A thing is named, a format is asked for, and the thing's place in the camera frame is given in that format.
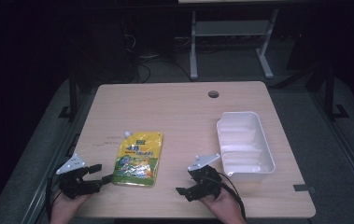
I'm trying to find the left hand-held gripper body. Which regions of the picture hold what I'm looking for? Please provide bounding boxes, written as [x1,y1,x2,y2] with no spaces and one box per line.
[55,153,103,201]

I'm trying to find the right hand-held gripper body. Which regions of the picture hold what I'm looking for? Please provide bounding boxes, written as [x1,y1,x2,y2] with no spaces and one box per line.
[183,153,224,203]

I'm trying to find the yellow green spouted pouch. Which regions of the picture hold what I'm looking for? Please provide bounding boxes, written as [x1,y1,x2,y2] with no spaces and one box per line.
[112,131,164,188]

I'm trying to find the white plastic bin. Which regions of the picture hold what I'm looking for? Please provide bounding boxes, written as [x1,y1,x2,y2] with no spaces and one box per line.
[216,111,276,183]

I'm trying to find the person's left hand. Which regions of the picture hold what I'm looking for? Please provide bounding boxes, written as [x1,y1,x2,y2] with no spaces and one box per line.
[50,190,92,224]

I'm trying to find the person's right hand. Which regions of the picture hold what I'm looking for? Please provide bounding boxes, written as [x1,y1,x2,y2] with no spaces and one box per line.
[199,187,248,224]

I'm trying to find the black metal stand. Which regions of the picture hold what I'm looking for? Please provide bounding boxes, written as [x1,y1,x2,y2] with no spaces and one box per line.
[58,69,79,121]
[323,64,350,121]

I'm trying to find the black tape strip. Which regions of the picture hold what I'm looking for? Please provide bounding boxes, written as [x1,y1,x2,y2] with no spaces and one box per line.
[292,183,310,192]

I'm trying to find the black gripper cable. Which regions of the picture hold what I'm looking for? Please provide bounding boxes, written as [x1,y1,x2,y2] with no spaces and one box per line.
[45,173,63,220]
[217,172,248,220]

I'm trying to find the black floor cables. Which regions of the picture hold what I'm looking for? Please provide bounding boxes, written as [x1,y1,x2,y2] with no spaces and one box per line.
[122,33,192,84]

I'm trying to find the white metal desk frame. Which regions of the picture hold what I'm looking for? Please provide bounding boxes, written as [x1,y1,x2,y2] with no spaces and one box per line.
[189,8,280,81]

